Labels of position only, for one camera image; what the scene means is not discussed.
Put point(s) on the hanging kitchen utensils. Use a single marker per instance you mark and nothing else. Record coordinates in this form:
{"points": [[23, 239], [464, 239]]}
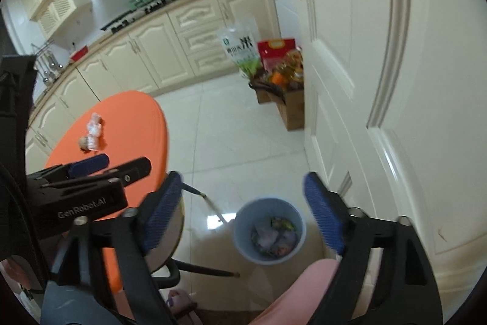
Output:
{"points": [[49, 66]]}

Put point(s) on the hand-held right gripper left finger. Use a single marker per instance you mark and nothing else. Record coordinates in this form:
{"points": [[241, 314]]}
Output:
{"points": [[163, 210]]}

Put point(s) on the clear knotted plastic bag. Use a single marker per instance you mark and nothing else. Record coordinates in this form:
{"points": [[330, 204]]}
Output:
{"points": [[94, 134]]}

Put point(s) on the orange round table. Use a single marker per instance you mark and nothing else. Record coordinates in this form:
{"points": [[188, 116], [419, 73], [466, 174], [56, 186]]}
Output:
{"points": [[125, 127]]}

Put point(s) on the black gas stove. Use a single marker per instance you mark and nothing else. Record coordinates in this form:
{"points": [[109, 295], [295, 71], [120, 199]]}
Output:
{"points": [[121, 22]]}

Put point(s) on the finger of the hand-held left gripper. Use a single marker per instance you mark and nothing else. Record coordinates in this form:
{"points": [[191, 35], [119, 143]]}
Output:
{"points": [[131, 169], [91, 164]]}

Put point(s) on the white panel door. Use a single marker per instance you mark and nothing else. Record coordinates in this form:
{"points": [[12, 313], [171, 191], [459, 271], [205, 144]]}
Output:
{"points": [[380, 43]]}

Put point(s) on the red plastic basin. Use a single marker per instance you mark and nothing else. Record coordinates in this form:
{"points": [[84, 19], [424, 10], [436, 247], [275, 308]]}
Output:
{"points": [[79, 54]]}

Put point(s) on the pile of crumpled wrappers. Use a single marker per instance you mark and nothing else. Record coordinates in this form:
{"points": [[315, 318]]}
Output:
{"points": [[274, 237]]}

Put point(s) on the brown cardboard box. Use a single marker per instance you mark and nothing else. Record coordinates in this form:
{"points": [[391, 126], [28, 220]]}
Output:
{"points": [[293, 111]]}

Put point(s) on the round stool black legs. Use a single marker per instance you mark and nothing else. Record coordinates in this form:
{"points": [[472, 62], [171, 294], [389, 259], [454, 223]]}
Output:
{"points": [[173, 233]]}

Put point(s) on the cream base cabinets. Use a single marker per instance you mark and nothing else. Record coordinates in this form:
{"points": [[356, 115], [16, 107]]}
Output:
{"points": [[152, 51]]}

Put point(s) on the red rice bag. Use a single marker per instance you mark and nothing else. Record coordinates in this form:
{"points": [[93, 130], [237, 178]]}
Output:
{"points": [[276, 51]]}

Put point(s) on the cooking oil bottle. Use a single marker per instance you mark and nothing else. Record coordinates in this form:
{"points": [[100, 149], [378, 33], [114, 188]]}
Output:
{"points": [[289, 72]]}

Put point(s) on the clear rice bag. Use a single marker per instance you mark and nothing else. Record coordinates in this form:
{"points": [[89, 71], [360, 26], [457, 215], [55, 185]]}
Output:
{"points": [[239, 47]]}

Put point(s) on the blue trash bin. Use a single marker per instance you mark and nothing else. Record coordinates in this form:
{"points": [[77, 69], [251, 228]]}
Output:
{"points": [[243, 233]]}

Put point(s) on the brown snack wrapper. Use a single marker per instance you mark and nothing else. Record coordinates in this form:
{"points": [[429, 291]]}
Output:
{"points": [[83, 143]]}

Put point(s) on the pink slipper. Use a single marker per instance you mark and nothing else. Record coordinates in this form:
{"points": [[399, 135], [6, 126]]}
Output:
{"points": [[182, 306]]}

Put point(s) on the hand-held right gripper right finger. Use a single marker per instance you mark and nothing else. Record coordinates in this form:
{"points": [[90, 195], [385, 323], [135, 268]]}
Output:
{"points": [[323, 214]]}

